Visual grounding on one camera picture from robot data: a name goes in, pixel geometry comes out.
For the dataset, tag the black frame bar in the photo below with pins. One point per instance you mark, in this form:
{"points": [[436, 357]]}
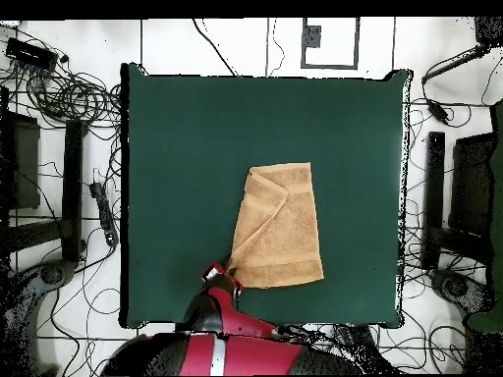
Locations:
{"points": [[434, 196], [72, 188]]}

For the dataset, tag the black speckled box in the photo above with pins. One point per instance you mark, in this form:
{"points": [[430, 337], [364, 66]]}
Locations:
{"points": [[489, 31]]}

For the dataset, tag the dark green table cloth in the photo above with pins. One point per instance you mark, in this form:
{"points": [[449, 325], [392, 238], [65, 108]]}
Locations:
{"points": [[177, 157]]}

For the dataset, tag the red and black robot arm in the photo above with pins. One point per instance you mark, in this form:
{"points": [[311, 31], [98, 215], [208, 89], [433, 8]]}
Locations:
{"points": [[243, 353]]}

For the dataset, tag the orange terry towel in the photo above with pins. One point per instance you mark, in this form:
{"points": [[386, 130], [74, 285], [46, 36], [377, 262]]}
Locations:
{"points": [[283, 235]]}

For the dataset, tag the black slanted rod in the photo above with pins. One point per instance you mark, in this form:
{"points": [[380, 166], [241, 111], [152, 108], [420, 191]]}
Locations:
{"points": [[452, 64]]}

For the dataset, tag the black flat panel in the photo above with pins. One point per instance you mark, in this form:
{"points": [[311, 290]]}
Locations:
{"points": [[471, 184]]}

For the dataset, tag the black network switch box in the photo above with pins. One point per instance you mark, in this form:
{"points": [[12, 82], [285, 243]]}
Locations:
{"points": [[31, 53]]}

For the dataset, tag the grey round-headed stand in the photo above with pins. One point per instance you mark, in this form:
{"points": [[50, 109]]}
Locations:
{"points": [[53, 273]]}

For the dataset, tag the dark boxy cabinet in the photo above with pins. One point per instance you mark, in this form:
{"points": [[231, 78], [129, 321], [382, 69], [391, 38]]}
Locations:
{"points": [[25, 165]]}

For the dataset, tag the grey square floor frame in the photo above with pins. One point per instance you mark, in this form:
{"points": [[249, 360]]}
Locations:
{"points": [[312, 37]]}

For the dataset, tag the black power strip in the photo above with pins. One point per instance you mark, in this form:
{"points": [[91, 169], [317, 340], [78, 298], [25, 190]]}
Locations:
{"points": [[104, 214]]}

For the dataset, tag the black power adapter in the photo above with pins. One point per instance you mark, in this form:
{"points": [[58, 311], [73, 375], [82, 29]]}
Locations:
{"points": [[438, 111]]}

